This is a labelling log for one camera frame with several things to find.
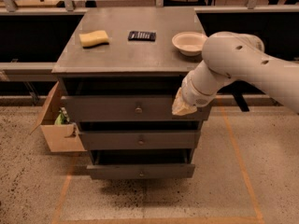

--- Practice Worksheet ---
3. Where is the black snack packet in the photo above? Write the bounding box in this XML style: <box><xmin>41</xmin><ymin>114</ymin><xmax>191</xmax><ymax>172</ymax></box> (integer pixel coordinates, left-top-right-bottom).
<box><xmin>128</xmin><ymin>31</ymin><xmax>156</xmax><ymax>42</ymax></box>

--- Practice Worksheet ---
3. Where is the white bowl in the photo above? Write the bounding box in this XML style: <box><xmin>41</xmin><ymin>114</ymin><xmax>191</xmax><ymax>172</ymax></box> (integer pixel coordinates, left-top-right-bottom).
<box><xmin>172</xmin><ymin>32</ymin><xmax>207</xmax><ymax>56</ymax></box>

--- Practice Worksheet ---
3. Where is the grey wooden drawer cabinet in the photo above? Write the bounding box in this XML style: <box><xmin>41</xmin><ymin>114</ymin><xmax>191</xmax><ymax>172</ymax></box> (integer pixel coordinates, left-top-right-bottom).
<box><xmin>51</xmin><ymin>6</ymin><xmax>222</xmax><ymax>170</ymax></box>

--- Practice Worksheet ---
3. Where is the grey bottom drawer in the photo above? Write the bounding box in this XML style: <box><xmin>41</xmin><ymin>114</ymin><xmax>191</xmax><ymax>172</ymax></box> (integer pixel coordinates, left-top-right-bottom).
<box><xmin>87</xmin><ymin>148</ymin><xmax>195</xmax><ymax>179</ymax></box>

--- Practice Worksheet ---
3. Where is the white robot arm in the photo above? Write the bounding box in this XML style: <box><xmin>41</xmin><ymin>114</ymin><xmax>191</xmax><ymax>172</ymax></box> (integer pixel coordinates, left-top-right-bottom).
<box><xmin>172</xmin><ymin>32</ymin><xmax>299</xmax><ymax>116</ymax></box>

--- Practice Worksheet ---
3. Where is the grey middle drawer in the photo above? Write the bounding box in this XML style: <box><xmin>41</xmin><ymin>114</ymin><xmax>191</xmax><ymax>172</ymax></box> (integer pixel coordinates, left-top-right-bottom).
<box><xmin>79</xmin><ymin>120</ymin><xmax>201</xmax><ymax>150</ymax></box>

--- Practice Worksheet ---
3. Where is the brown cardboard box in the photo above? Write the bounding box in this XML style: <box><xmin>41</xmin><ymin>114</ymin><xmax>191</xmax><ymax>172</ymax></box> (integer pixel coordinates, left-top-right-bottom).
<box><xmin>31</xmin><ymin>82</ymin><xmax>84</xmax><ymax>152</ymax></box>

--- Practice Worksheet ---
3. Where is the green packet in box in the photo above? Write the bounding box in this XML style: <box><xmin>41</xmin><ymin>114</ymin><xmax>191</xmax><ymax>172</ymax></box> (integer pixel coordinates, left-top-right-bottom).
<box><xmin>54</xmin><ymin>108</ymin><xmax>69</xmax><ymax>125</ymax></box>

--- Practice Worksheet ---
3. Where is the grey drawer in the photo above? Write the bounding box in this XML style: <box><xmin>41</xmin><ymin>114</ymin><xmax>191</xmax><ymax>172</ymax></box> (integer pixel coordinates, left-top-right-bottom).
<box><xmin>61</xmin><ymin>79</ymin><xmax>216</xmax><ymax>123</ymax></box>
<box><xmin>79</xmin><ymin>120</ymin><xmax>201</xmax><ymax>150</ymax></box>
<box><xmin>87</xmin><ymin>148</ymin><xmax>195</xmax><ymax>179</ymax></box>

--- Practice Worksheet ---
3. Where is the grey top drawer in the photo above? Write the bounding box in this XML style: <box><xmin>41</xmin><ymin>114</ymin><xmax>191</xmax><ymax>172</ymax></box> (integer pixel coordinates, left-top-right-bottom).
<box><xmin>61</xmin><ymin>79</ymin><xmax>216</xmax><ymax>123</ymax></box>

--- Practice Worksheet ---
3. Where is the yellow sponge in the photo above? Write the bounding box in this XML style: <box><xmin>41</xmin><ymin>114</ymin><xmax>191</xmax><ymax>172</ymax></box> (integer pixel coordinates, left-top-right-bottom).
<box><xmin>78</xmin><ymin>30</ymin><xmax>109</xmax><ymax>48</ymax></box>

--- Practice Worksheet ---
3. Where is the grey metal railing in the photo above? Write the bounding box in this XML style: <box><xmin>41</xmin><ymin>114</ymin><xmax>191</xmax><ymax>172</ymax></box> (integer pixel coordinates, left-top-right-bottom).
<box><xmin>0</xmin><ymin>0</ymin><xmax>299</xmax><ymax>82</ymax></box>

